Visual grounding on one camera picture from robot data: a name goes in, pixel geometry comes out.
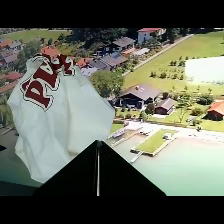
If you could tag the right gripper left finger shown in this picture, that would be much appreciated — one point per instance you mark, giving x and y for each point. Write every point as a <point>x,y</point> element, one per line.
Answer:
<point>76,176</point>

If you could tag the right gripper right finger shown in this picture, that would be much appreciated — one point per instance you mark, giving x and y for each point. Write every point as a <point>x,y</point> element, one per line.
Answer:
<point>123,176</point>

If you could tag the white T-shirt with red print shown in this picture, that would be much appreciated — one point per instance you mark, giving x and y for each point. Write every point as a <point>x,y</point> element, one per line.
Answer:
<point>63,123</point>

